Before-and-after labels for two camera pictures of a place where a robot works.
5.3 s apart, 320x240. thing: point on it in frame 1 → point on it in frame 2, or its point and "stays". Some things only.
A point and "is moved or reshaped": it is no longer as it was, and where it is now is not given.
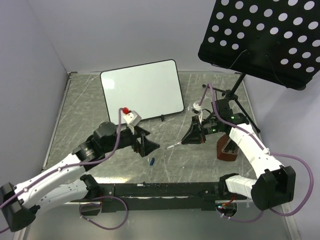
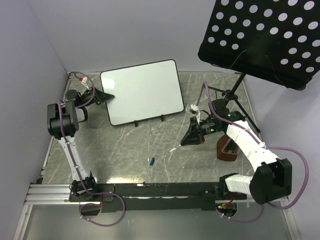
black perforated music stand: x=277 y=41 stays
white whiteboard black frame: x=149 y=90 stays
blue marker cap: x=152 y=161 stays
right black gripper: x=193 y=136 stays
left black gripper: x=146 y=146 → x=100 y=97
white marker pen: x=179 y=143 is moved or reshaped
